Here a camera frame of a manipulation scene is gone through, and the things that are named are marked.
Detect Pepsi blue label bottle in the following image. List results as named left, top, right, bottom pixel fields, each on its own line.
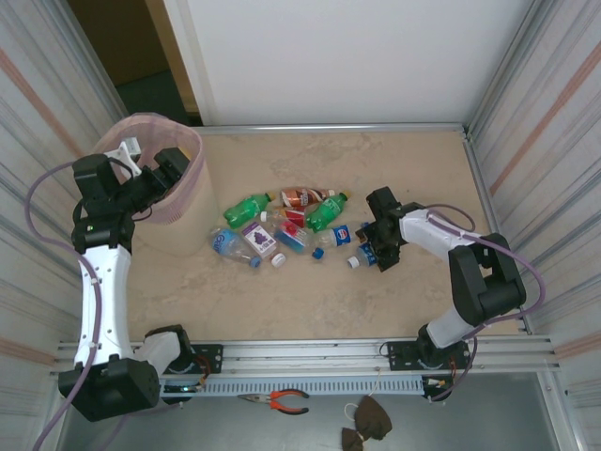
left=312, top=223, right=365, bottom=250

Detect beige waste bin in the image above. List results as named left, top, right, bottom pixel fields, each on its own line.
left=91, top=112, right=220, bottom=257

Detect blue label bottle white cap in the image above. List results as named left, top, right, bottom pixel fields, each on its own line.
left=346, top=242, right=381, bottom=270

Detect green plastic bottle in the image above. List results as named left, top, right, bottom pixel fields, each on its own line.
left=223, top=191, right=275, bottom=225

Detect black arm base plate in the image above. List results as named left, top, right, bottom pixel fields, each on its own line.
left=385, top=341, right=471, bottom=372
left=139, top=344, right=224, bottom=376

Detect aluminium back frame rail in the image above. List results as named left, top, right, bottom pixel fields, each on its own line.
left=190, top=123, right=469, bottom=137

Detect orange handled pliers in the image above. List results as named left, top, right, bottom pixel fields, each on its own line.
left=237, top=388, right=311, bottom=415

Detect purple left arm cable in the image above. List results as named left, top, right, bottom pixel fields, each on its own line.
left=23, top=162, right=182, bottom=451

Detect aluminium side frame rail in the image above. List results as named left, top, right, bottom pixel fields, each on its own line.
left=462, top=126, right=534, bottom=335

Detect pink plastic bin liner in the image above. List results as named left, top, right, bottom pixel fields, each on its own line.
left=91, top=112, right=206, bottom=226

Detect small brown cloth pouch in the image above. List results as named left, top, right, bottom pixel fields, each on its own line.
left=340, top=427, right=367, bottom=451

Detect Fiji water bottle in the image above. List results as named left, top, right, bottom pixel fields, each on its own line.
left=273, top=220, right=329, bottom=262

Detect large brown cloth pouch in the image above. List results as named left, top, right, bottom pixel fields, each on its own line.
left=351, top=394, right=393, bottom=442

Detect green Sprite label bottle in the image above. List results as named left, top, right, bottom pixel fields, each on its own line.
left=304, top=190, right=352, bottom=235

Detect brown wooden door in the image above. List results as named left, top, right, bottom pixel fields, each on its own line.
left=68, top=0, right=201, bottom=115

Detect aluminium corner post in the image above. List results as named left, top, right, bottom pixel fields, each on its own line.
left=462, top=0, right=558, bottom=135
left=41, top=0, right=127, bottom=117

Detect clear bottle blue logo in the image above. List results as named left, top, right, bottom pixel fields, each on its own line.
left=208, top=226, right=264, bottom=270

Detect orange red label tea bottle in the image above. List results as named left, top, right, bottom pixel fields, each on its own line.
left=260, top=208, right=309, bottom=230

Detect white string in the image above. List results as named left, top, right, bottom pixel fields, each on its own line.
left=345, top=368, right=384, bottom=422

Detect white slotted cable duct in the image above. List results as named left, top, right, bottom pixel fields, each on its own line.
left=63, top=377, right=426, bottom=399

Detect purple grape label bottle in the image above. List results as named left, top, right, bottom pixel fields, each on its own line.
left=240, top=221, right=287, bottom=269

